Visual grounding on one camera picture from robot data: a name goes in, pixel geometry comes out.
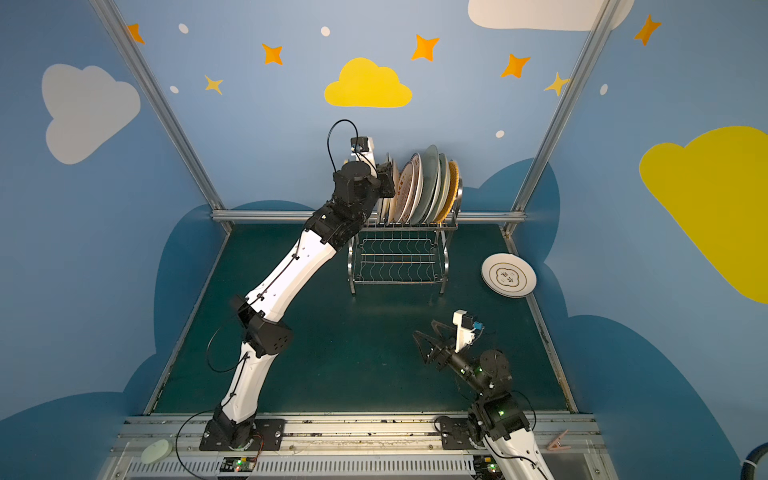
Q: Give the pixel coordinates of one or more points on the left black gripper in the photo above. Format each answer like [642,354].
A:
[383,186]

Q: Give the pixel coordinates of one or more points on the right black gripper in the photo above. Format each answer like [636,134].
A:
[444,352]

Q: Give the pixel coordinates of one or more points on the white plate orange sunburst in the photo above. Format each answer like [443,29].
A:
[415,189]

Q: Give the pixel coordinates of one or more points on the grey-green plain plate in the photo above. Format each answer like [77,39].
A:
[430,170]

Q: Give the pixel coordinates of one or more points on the white plate green lettered rim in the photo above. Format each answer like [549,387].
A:
[432,216]

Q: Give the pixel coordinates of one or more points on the pale green flower plate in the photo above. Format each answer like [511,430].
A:
[445,181]

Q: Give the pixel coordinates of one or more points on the orange woven round plate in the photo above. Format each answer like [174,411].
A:
[452,192]

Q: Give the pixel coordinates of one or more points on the cream floral plate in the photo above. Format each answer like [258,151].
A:
[383,211]

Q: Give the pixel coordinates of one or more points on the dark blue round plate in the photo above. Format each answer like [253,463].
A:
[395,181]

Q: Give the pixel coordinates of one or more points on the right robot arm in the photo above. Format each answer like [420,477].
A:
[495,422]

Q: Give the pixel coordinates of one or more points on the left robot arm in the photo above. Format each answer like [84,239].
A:
[261,311]

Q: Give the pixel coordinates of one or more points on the chrome two-tier dish rack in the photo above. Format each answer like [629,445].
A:
[397,254]

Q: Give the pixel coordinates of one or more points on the right green circuit board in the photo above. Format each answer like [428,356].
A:
[485,468]

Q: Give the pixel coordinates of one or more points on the green circuit board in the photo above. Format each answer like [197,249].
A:
[485,468]
[237,464]

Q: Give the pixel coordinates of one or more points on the pink clothes peg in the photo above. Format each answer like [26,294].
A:
[556,444]

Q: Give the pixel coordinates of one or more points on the left green circuit board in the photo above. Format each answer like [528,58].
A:
[237,464]

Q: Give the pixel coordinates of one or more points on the pale green round sticker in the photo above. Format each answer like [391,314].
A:
[155,452]

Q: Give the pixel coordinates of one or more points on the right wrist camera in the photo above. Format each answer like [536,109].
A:
[468,329]

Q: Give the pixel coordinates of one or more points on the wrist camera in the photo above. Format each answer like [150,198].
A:
[362,150]
[468,329]

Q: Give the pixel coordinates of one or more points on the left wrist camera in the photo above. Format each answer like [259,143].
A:
[362,150]

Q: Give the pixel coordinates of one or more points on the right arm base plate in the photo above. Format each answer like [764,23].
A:
[459,433]

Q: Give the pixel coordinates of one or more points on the aluminium frame back bar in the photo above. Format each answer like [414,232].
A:
[275,216]

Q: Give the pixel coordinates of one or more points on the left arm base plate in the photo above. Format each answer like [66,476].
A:
[252,435]

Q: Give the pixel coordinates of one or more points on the left aluminium frame post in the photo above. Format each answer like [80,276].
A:
[113,22]

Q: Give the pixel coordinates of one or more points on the aluminium frame post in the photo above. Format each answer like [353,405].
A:
[583,68]
[113,22]

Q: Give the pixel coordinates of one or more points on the right aluminium frame post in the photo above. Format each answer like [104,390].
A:
[583,68]

